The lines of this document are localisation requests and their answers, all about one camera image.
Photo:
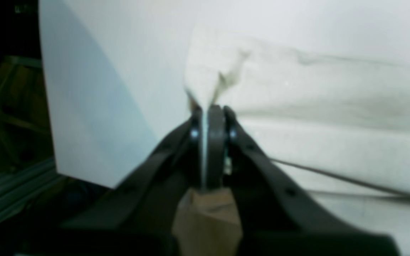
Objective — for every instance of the beige t-shirt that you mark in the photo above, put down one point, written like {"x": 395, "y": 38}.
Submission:
{"x": 339, "y": 127}

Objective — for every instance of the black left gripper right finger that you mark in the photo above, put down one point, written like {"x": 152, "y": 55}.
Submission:
{"x": 277, "y": 216}

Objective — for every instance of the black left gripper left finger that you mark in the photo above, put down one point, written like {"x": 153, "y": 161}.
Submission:
{"x": 136, "y": 218}

